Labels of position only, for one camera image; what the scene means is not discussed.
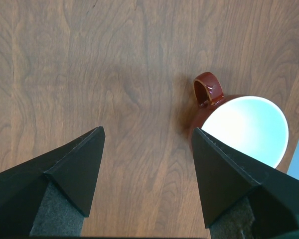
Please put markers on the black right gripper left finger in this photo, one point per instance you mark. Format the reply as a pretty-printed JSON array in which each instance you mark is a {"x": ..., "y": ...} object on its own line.
[{"x": 52, "y": 194}]

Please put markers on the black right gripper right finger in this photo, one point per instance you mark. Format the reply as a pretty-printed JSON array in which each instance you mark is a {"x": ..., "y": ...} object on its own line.
[{"x": 240, "y": 196}]

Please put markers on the dark red mug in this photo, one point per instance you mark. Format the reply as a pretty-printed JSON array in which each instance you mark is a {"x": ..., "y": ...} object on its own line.
[{"x": 252, "y": 125}]

